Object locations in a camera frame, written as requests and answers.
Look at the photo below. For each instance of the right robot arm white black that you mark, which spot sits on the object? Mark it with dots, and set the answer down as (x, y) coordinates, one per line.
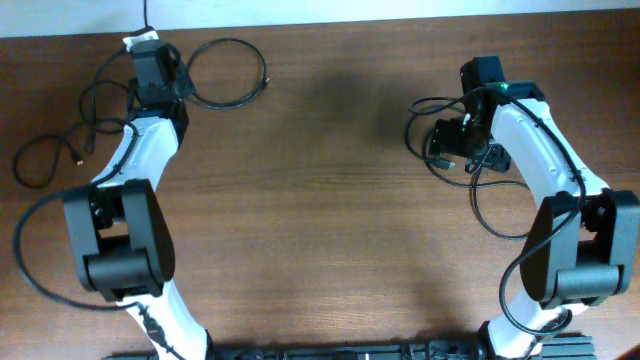
(581, 246)

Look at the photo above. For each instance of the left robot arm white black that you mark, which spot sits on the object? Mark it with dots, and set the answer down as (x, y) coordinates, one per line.
(121, 244)

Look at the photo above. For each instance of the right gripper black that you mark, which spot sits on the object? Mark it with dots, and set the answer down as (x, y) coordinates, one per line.
(444, 137)

